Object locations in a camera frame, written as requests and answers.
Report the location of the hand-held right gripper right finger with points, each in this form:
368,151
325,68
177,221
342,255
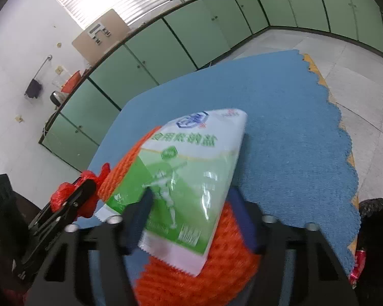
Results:
245,223

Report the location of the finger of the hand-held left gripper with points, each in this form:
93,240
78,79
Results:
60,226
73,197

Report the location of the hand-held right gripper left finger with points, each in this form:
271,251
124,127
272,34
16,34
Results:
140,220

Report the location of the red plastic bag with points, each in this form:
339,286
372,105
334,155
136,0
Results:
59,196

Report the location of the green white salt bag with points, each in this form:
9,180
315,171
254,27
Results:
191,178

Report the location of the orange foam net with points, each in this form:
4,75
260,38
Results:
185,290

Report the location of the bin with black liner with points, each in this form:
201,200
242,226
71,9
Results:
379,223

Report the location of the blue cloth mat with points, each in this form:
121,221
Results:
290,134

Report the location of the steel kettle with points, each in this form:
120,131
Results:
56,98

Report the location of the orange plastic basin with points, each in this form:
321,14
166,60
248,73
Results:
71,82

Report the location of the black hanging cloth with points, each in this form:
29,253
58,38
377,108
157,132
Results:
33,88

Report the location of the metal towel bar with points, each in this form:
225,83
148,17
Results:
43,67

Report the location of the brown cardboard box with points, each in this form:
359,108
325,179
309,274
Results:
92,47

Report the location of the green kitchen base cabinets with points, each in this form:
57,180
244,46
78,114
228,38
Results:
178,38

